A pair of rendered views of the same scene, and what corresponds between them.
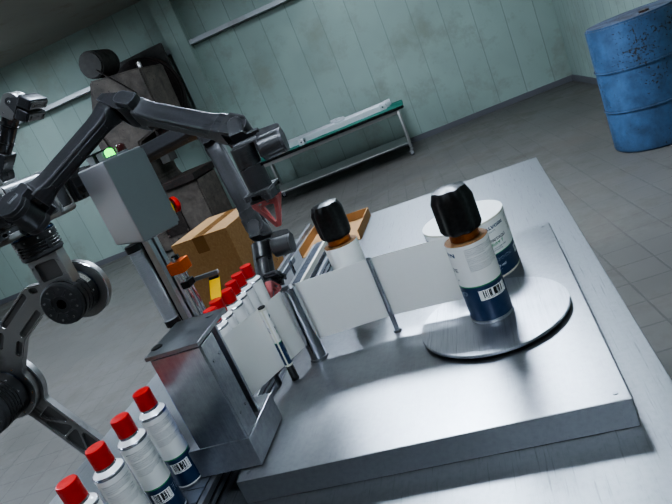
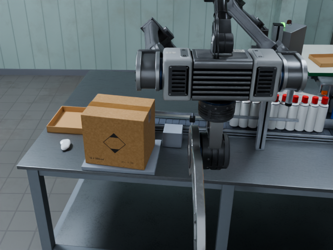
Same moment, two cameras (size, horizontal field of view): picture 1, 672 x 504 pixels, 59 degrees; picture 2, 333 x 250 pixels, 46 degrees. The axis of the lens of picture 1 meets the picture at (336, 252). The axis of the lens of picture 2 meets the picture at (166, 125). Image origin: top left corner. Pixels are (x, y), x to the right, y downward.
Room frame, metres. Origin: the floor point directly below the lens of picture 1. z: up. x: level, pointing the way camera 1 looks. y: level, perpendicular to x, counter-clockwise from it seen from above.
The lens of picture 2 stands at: (2.33, 2.06, 1.96)
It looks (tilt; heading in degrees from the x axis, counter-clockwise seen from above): 29 degrees down; 258
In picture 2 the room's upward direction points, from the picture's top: 1 degrees clockwise
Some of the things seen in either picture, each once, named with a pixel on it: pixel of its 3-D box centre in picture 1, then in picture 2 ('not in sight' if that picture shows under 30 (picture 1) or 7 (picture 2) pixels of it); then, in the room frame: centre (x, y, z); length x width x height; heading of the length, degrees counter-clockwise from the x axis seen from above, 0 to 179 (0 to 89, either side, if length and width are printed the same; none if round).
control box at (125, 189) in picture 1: (129, 197); (286, 46); (1.38, 0.38, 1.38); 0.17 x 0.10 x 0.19; 37
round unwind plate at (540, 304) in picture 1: (493, 315); not in sight; (1.11, -0.25, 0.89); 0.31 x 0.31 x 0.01
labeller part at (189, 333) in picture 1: (186, 333); (332, 81); (1.02, 0.31, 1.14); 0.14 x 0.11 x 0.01; 162
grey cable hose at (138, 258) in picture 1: (153, 285); (291, 86); (1.33, 0.42, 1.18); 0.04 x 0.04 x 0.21
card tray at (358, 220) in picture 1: (336, 231); (79, 119); (2.40, -0.03, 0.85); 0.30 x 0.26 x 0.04; 162
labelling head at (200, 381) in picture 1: (215, 392); (327, 102); (1.02, 0.31, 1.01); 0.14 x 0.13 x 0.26; 162
